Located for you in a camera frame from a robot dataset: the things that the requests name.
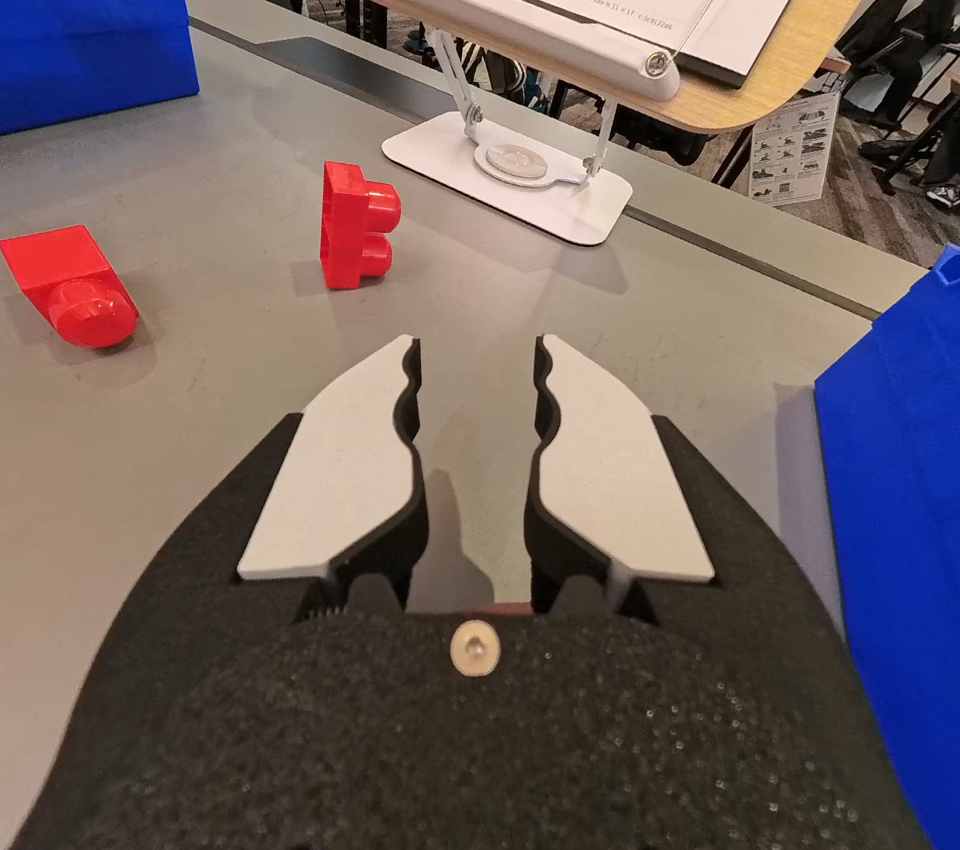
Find white printed floor sign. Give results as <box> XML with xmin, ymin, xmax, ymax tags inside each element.
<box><xmin>748</xmin><ymin>91</ymin><xmax>841</xmax><ymax>203</ymax></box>

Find grey desk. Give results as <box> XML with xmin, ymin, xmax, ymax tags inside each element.
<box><xmin>0</xmin><ymin>0</ymin><xmax>927</xmax><ymax>791</ymax></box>

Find blue plastic bin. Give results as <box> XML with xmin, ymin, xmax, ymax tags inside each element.
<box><xmin>813</xmin><ymin>244</ymin><xmax>960</xmax><ymax>850</ymax></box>
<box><xmin>0</xmin><ymin>0</ymin><xmax>201</xmax><ymax>136</ymax></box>

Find black office chair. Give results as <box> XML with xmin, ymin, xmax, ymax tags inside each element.
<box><xmin>836</xmin><ymin>0</ymin><xmax>922</xmax><ymax>116</ymax></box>

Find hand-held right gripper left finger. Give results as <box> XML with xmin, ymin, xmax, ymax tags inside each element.
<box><xmin>237</xmin><ymin>334</ymin><xmax>430</xmax><ymax>585</ymax></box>

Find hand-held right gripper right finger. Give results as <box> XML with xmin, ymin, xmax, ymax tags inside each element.
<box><xmin>523</xmin><ymin>334</ymin><xmax>717</xmax><ymax>615</ymax></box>

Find red one-stud block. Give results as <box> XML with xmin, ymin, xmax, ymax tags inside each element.
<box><xmin>0</xmin><ymin>225</ymin><xmax>141</xmax><ymax>349</ymax></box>

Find red two-stud block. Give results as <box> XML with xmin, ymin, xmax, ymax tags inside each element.
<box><xmin>319</xmin><ymin>161</ymin><xmax>403</xmax><ymax>291</ymax></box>

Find white instruction stand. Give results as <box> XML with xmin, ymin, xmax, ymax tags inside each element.
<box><xmin>306</xmin><ymin>0</ymin><xmax>931</xmax><ymax>247</ymax></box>

